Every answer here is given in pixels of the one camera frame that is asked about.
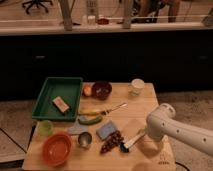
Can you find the small orange fruit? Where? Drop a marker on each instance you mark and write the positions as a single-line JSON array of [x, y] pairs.
[[87, 90]]

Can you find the light green cup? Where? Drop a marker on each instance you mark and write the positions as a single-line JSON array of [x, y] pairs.
[[45, 128]]

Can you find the white ceramic mug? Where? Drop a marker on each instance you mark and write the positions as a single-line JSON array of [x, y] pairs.
[[136, 86]]

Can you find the green plastic tray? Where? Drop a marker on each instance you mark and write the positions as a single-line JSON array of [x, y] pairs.
[[68, 88]]

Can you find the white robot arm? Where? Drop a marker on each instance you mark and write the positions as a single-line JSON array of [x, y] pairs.
[[160, 122]]

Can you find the green cucumber toy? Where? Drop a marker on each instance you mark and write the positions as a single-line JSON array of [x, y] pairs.
[[90, 121]]

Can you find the dark red grape bunch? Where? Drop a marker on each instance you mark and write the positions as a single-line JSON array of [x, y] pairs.
[[112, 141]]

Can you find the black office chair base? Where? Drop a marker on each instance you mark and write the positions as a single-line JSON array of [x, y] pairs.
[[38, 3]]

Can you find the grey blue cloth piece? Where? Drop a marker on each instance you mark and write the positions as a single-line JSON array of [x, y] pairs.
[[77, 129]]

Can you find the red plastic bowl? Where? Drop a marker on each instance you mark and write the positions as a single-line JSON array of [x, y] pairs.
[[56, 149]]

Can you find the white dish brush black bristles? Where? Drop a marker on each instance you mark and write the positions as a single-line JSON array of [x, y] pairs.
[[124, 147]]

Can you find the small metal cup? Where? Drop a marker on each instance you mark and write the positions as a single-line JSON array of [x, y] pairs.
[[85, 140]]

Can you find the red object on shelf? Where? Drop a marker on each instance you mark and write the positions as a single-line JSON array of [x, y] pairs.
[[103, 21]]

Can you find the small wooden block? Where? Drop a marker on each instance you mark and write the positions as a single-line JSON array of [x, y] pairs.
[[60, 104]]

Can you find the yellow handled knife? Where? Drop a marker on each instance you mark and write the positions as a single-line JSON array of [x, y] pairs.
[[93, 112]]

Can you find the dark maroon bowl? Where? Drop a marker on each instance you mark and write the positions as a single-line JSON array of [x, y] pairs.
[[101, 90]]

